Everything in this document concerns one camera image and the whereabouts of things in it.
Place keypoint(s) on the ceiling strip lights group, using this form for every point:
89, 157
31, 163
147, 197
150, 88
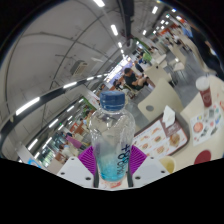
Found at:
27, 106

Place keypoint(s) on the cream dining chairs group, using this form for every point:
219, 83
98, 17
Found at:
156, 73

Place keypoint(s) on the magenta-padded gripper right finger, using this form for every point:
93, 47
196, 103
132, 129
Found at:
151, 168

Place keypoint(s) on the white paper napkin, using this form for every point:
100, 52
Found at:
168, 116

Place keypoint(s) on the red paper cup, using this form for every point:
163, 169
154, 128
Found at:
205, 93

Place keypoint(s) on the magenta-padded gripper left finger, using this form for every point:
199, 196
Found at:
74, 168

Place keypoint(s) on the cream chair with round hole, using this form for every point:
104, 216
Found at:
161, 98

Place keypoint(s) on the ceiling air conditioner unit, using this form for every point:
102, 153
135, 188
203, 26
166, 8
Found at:
79, 67

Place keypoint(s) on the colourful printed sticker sheet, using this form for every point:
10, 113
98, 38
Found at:
206, 124

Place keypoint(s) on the clear bottle with blue cap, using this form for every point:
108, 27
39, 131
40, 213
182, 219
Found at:
111, 140

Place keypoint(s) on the dark food tray with liner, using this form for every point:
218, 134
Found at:
156, 141

